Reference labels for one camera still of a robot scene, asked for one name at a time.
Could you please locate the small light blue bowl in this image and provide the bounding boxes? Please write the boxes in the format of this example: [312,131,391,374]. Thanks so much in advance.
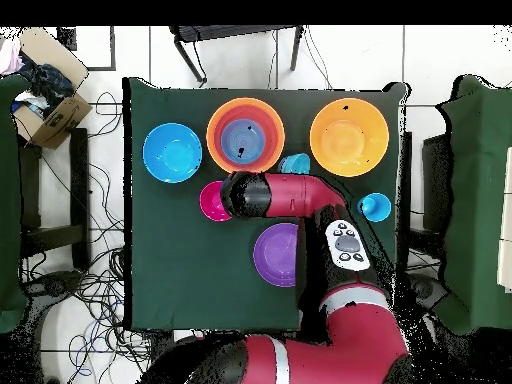
[276,151,313,177]

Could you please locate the red-orange bowl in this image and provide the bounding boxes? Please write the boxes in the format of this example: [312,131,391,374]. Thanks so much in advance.
[211,103,281,170]

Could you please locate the dark green tablecloth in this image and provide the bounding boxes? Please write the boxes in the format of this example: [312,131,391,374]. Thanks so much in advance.
[121,75,409,333]

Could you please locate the large orange bowl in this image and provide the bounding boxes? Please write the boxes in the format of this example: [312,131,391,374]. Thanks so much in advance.
[309,97,391,178]
[205,96,287,176]

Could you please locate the pink bowl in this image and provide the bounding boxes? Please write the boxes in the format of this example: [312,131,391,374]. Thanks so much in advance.
[198,180,234,224]

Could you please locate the large blue bowl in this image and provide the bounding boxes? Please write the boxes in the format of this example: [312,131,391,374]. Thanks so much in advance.
[142,122,204,185]

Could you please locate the blue cup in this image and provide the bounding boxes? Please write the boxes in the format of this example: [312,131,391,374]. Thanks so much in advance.
[357,191,393,224]

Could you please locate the tangle of floor cables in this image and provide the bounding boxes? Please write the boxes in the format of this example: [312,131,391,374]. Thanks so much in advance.
[23,91,153,377]

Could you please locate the purple bowl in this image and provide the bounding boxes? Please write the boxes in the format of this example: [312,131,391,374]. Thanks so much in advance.
[252,222,302,289]

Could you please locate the beige board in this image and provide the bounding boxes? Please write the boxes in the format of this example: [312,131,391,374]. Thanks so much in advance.
[497,167,512,293]

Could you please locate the black metal stand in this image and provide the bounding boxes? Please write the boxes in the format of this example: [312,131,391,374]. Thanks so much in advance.
[169,24,305,85]

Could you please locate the green cloth covered table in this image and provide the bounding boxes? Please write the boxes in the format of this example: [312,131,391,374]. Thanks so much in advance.
[435,74,512,336]
[0,73,29,333]

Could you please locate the black bench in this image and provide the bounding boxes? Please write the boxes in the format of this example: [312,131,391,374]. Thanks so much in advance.
[17,127,91,273]

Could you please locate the cardboard box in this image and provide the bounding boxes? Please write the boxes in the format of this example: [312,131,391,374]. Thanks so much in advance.
[11,27,93,150]

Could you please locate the medium blue bowl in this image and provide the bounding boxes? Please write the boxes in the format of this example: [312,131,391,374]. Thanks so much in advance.
[220,118,268,161]

